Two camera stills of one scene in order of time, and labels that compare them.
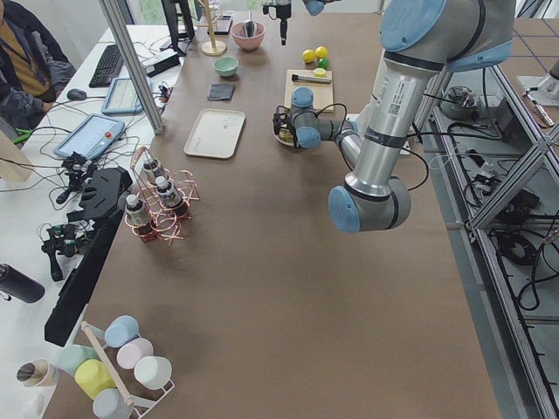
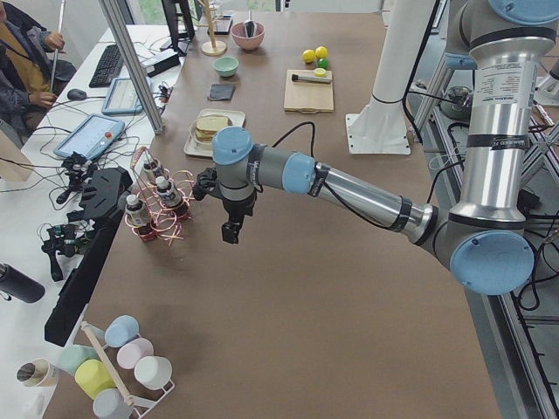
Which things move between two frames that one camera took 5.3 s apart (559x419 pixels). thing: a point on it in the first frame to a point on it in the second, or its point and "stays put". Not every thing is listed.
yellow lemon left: (308, 55) stays put
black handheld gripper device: (79, 171) stays put
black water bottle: (20, 285) stays put
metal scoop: (250, 25) stays put
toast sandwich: (286, 134) to (206, 127)
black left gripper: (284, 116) to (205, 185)
